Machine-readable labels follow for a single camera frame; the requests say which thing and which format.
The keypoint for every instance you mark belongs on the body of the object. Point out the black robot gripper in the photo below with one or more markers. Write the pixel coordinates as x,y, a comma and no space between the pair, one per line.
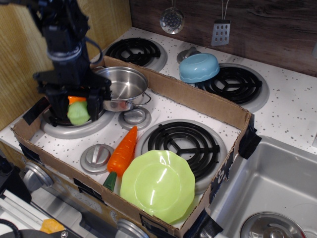
72,75

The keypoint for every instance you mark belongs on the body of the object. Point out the green toy broccoli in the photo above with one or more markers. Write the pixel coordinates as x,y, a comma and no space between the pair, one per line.
78,113

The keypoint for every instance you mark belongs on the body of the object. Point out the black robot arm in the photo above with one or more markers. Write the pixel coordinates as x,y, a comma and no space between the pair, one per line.
64,27

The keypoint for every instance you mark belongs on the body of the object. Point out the small steel pan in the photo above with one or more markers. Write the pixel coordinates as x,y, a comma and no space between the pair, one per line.
128,88

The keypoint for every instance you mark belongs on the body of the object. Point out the short orange toy carrot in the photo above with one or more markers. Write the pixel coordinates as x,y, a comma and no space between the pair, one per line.
73,99

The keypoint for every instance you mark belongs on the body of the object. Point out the silver stove knob lower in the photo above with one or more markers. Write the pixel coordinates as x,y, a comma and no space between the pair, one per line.
94,159

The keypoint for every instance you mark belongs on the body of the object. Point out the silver stove knob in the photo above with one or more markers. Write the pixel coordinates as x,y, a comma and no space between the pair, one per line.
94,159
186,53
139,117

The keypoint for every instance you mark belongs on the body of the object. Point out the silver stove knob upper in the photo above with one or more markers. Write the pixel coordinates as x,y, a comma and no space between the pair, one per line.
139,117

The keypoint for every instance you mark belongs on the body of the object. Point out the long orange toy carrot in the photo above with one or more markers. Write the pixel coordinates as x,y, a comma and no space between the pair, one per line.
121,158

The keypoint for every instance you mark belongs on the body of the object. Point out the rear left black burner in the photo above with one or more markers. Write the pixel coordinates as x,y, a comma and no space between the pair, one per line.
139,51

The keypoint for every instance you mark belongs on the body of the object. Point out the silver oven knob left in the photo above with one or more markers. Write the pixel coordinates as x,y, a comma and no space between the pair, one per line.
36,178

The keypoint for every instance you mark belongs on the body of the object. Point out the silver oven knob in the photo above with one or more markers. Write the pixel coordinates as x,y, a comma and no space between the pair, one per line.
36,178
126,229

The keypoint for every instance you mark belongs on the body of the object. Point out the light green plastic plate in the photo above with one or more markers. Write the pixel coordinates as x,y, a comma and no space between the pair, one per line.
159,183

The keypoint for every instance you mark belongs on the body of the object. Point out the hanging steel strainer ladle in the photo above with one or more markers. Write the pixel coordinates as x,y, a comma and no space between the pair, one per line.
172,19

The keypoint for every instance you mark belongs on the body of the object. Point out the blue plastic bowl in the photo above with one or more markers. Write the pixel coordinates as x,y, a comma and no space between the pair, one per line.
198,68

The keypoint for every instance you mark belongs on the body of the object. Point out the yellow sponge piece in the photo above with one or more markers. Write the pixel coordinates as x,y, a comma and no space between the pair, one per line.
50,226

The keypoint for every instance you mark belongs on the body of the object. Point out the silver rear stove knob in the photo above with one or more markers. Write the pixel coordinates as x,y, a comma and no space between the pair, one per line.
186,53

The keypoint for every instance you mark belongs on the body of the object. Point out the silver oven knob centre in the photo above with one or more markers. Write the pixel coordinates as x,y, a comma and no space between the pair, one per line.
126,229

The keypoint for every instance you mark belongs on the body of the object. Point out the front right black burner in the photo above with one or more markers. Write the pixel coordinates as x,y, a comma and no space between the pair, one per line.
198,144

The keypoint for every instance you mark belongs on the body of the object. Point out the hanging steel slotted spatula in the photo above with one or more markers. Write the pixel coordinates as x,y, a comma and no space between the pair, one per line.
221,27

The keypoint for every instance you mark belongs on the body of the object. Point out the stainless steel sink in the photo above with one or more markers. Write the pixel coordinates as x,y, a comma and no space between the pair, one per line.
276,178

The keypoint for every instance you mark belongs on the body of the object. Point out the silver sink drain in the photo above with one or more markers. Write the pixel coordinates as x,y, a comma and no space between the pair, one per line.
270,225

